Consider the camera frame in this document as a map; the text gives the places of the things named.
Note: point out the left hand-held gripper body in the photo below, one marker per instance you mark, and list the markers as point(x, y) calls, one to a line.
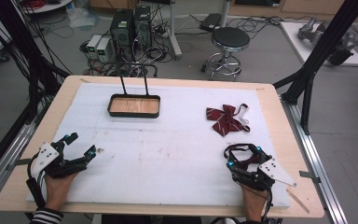
point(45, 157)

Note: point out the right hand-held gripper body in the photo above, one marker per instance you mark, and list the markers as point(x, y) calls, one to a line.
point(276, 172)

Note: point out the red striped bow tie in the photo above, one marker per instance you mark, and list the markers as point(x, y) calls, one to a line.
point(227, 119)

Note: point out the black rack with wooden tray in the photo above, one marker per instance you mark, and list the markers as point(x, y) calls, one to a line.
point(134, 105)

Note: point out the person's right hand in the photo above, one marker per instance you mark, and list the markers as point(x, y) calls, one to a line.
point(254, 199)

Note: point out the person's left hand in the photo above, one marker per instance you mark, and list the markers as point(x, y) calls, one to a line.
point(57, 191)

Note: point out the wooden stick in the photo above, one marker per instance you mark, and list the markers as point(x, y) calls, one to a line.
point(298, 200)

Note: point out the white foam mat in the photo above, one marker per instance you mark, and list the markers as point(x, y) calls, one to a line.
point(167, 155)

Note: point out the white power supply unit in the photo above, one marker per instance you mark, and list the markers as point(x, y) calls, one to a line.
point(103, 49)
point(93, 45)

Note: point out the black round stool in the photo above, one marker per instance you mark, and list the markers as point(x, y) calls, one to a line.
point(230, 39)

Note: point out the white floor board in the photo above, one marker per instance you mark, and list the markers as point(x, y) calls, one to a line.
point(295, 40)

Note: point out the computer towers on floor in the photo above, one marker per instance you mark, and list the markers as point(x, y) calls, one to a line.
point(155, 54)

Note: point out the black computer tower green label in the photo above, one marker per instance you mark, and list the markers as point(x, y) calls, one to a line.
point(121, 28)

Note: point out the clear plastic bag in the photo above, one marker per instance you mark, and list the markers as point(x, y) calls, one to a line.
point(82, 17)

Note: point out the round white table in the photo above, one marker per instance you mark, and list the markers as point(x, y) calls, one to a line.
point(48, 6)

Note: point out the grey desk leg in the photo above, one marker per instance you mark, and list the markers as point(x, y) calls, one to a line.
point(174, 40)

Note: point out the black flat box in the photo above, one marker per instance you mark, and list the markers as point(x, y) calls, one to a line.
point(210, 21)

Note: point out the aluminium table rail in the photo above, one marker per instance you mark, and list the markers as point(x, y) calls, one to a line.
point(320, 174)
point(9, 152)

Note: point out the black metal frame stand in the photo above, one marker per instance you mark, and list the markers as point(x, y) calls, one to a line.
point(323, 46)
point(21, 46)

